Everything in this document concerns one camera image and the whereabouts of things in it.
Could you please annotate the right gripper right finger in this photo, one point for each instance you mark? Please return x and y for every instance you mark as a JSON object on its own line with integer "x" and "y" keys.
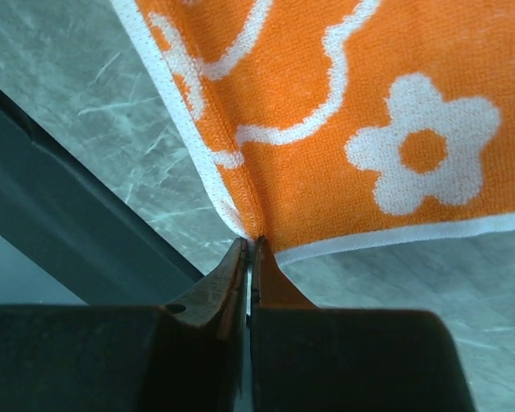
{"x": 306, "y": 358}

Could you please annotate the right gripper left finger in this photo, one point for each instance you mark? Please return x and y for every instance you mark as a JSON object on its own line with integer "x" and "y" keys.
{"x": 186, "y": 355}

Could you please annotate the orange towel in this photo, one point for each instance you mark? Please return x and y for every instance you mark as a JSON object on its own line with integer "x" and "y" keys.
{"x": 329, "y": 126}

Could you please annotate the black base beam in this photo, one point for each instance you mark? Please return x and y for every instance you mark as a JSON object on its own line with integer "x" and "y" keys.
{"x": 56, "y": 212}

